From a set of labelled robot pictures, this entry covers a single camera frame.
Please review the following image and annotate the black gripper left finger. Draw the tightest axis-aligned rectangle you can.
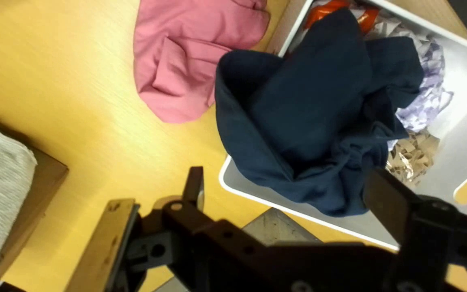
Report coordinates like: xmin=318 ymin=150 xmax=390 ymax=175
xmin=119 ymin=165 xmax=231 ymax=272

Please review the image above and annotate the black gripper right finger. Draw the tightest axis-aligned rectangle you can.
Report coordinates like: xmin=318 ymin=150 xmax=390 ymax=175
xmin=362 ymin=167 xmax=467 ymax=285

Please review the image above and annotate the pink cloth garment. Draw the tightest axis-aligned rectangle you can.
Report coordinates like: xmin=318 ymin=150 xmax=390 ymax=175
xmin=133 ymin=0 xmax=273 ymax=124

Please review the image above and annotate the navy blue cloth garment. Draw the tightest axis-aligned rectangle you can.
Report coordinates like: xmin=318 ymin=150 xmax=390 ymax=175
xmin=214 ymin=8 xmax=425 ymax=217

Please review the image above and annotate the white plastic washing basket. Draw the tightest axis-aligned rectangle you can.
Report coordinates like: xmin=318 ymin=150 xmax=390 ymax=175
xmin=218 ymin=0 xmax=467 ymax=254

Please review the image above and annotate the brown cardboard box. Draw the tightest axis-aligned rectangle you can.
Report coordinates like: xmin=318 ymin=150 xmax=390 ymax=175
xmin=0 ymin=113 xmax=72 ymax=292

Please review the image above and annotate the crumpled tan plastic bag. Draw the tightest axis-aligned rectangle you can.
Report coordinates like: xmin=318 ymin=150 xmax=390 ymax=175
xmin=385 ymin=131 xmax=441 ymax=189

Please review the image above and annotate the purple checkered cloth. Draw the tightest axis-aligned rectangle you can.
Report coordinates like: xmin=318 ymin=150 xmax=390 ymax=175
xmin=394 ymin=30 xmax=456 ymax=134

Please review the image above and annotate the white cloth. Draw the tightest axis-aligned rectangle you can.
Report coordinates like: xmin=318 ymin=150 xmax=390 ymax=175
xmin=352 ymin=3 xmax=441 ymax=51

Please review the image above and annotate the orange fabric item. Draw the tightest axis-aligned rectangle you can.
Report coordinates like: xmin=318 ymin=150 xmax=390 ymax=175
xmin=304 ymin=0 xmax=381 ymax=35

